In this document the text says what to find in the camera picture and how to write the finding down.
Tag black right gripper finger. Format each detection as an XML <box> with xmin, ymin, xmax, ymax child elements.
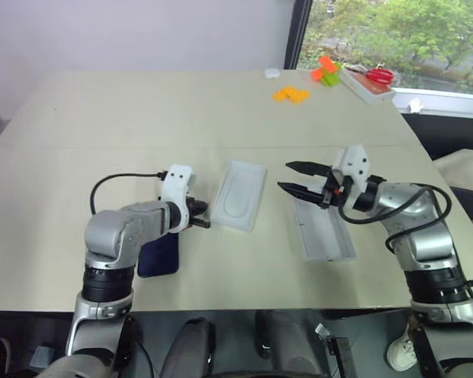
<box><xmin>285</xmin><ymin>160</ymin><xmax>333</xmax><ymax>179</ymax></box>
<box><xmin>276</xmin><ymin>181</ymin><xmax>326</xmax><ymax>206</ymax></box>

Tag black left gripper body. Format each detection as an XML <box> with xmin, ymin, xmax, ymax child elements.
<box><xmin>183</xmin><ymin>195</ymin><xmax>200</xmax><ymax>232</ymax></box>

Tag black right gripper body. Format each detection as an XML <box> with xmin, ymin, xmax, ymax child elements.
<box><xmin>318</xmin><ymin>169</ymin><xmax>355</xmax><ymax>210</ymax></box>

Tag white phone box lid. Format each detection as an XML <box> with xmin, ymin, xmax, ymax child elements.
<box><xmin>292</xmin><ymin>195</ymin><xmax>358</xmax><ymax>263</ymax></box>

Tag dark blue smartphone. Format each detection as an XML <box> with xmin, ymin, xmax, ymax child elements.
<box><xmin>136</xmin><ymin>232</ymin><xmax>181</xmax><ymax>279</ymax></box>

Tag white and orange flat box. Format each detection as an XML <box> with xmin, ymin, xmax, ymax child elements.
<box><xmin>340</xmin><ymin>69</ymin><xmax>397</xmax><ymax>105</ymax></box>

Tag yellow toy block cluster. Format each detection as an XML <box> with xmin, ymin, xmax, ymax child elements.
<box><xmin>272</xmin><ymin>85</ymin><xmax>311</xmax><ymax>105</ymax></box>

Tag green toy block stack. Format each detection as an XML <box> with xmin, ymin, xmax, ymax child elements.
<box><xmin>320</xmin><ymin>62</ymin><xmax>343</xmax><ymax>88</ymax></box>

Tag dark grey rounded shape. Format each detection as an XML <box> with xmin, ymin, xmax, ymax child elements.
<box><xmin>254</xmin><ymin>309</ymin><xmax>321</xmax><ymax>378</ymax></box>
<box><xmin>163</xmin><ymin>317</ymin><xmax>216</xmax><ymax>378</ymax></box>

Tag white window sill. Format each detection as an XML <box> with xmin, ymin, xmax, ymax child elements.
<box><xmin>393</xmin><ymin>86</ymin><xmax>473</xmax><ymax>118</ymax></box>

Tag black metal bar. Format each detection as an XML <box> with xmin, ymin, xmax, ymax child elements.
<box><xmin>315</xmin><ymin>322</ymin><xmax>356</xmax><ymax>378</ymax></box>

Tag white sneaker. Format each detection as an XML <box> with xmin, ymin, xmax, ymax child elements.
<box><xmin>385</xmin><ymin>328</ymin><xmax>419</xmax><ymax>372</ymax></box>

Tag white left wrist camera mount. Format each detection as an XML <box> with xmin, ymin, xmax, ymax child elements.
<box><xmin>157</xmin><ymin>164</ymin><xmax>197</xmax><ymax>232</ymax></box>

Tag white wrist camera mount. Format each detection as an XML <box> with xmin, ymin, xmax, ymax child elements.
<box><xmin>330</xmin><ymin>144</ymin><xmax>371</xmax><ymax>210</ymax></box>
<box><xmin>157</xmin><ymin>164</ymin><xmax>197</xmax><ymax>232</ymax></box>

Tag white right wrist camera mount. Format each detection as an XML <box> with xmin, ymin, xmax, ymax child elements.
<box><xmin>330</xmin><ymin>144</ymin><xmax>371</xmax><ymax>210</ymax></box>

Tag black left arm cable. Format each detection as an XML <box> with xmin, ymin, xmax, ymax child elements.
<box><xmin>89</xmin><ymin>169</ymin><xmax>169</xmax><ymax>217</ymax></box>

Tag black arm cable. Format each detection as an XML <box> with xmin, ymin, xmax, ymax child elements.
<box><xmin>89</xmin><ymin>169</ymin><xmax>169</xmax><ymax>217</ymax></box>
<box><xmin>337</xmin><ymin>183</ymin><xmax>473</xmax><ymax>304</ymax></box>

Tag red handled scissors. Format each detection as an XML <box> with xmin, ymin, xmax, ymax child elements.
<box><xmin>345</xmin><ymin>65</ymin><xmax>396</xmax><ymax>85</ymax></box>

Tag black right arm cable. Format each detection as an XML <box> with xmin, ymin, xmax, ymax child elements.
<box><xmin>337</xmin><ymin>183</ymin><xmax>473</xmax><ymax>304</ymax></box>

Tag dark window frame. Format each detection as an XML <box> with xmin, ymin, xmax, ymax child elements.
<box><xmin>283</xmin><ymin>0</ymin><xmax>315</xmax><ymax>71</ymax></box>

